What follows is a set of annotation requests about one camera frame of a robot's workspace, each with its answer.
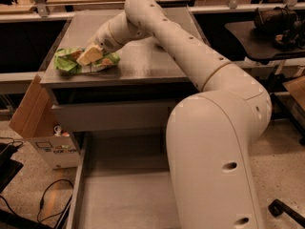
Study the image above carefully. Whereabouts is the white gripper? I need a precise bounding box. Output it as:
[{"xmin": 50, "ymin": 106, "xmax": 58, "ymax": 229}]
[{"xmin": 76, "ymin": 23, "xmax": 118, "ymax": 66}]

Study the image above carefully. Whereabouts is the green rice chip bag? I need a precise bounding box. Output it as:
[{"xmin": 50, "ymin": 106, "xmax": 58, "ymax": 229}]
[{"xmin": 53, "ymin": 48, "xmax": 120, "ymax": 74}]

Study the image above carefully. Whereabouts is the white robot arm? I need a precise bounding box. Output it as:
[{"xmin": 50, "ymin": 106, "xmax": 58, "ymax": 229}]
[{"xmin": 77, "ymin": 0, "xmax": 272, "ymax": 229}]

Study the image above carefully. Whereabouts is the grey drawer cabinet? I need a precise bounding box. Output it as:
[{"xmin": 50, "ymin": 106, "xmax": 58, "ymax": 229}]
[{"xmin": 39, "ymin": 7, "xmax": 211, "ymax": 151}]

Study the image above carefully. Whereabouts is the grey top drawer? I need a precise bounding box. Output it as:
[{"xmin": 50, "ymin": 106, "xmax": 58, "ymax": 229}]
[{"xmin": 51, "ymin": 100, "xmax": 176, "ymax": 132}]

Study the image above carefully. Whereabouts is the grey open middle drawer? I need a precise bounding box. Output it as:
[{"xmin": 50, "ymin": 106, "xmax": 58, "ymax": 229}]
[{"xmin": 67, "ymin": 134, "xmax": 181, "ymax": 229}]

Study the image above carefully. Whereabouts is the open cardboard box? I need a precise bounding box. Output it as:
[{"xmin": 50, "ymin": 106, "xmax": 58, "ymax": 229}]
[{"xmin": 9, "ymin": 74, "xmax": 80, "ymax": 169}]

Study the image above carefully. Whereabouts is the black equipment at left edge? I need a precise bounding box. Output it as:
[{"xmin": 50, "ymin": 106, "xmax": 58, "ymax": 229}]
[{"xmin": 0, "ymin": 143, "xmax": 23, "ymax": 193}]

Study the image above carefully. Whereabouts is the black side table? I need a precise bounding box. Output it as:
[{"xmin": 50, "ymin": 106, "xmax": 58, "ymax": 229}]
[{"xmin": 225, "ymin": 21, "xmax": 305, "ymax": 146}]

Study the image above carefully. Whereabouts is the dark object on side table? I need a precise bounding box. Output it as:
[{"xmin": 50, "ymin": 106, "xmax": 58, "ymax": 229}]
[{"xmin": 254, "ymin": 7, "xmax": 305, "ymax": 49}]

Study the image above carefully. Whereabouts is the black chair caster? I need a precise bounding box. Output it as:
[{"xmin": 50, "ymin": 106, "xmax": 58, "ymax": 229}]
[{"xmin": 268, "ymin": 199, "xmax": 305, "ymax": 228}]

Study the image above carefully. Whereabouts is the black cable on floor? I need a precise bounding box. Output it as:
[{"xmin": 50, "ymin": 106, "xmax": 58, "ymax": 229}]
[{"xmin": 36, "ymin": 178, "xmax": 74, "ymax": 225}]

